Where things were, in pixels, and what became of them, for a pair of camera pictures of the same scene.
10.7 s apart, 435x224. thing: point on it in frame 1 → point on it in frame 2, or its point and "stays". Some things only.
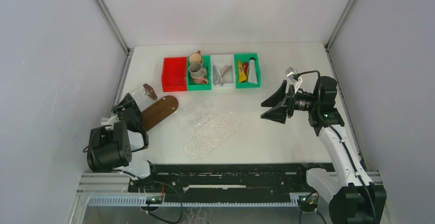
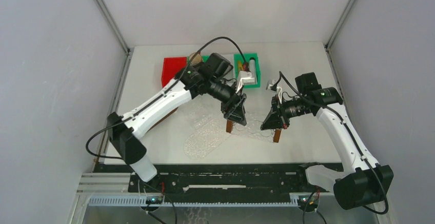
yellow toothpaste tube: (241, 73) stays
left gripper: (126, 102) → (233, 109)
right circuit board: (310, 205) stays
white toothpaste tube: (252, 77) stays
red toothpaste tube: (245, 66) stays
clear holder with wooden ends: (146, 89) → (274, 135)
